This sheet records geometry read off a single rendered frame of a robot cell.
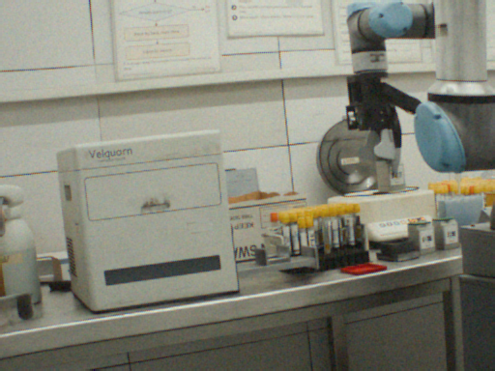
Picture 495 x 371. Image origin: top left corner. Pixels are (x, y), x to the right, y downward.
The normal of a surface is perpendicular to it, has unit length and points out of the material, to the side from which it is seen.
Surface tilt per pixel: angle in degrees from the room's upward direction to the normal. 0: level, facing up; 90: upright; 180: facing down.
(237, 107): 90
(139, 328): 90
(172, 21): 94
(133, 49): 92
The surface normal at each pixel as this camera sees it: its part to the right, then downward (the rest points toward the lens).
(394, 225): 0.03, -0.89
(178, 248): 0.43, 0.00
